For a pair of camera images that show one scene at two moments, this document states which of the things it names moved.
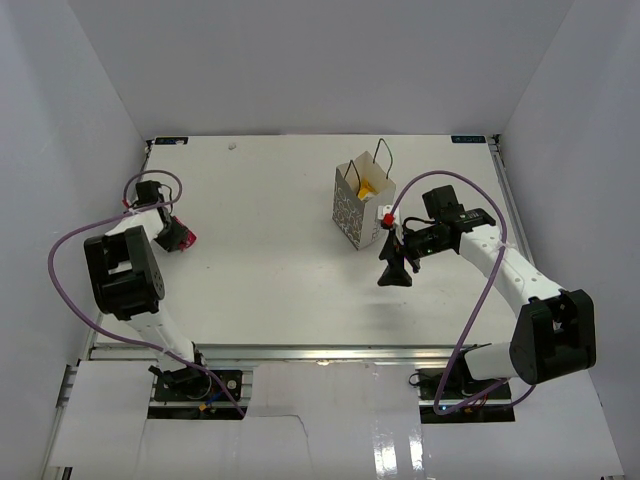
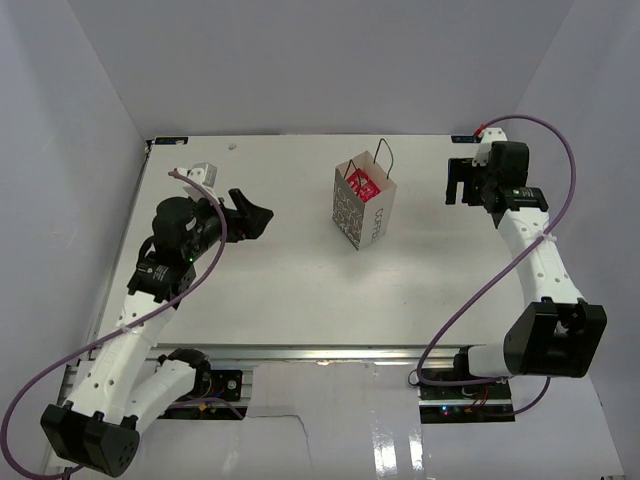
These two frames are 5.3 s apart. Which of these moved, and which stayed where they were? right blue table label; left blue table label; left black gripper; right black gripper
Moved: right black gripper; left black gripper
Stayed: left blue table label; right blue table label
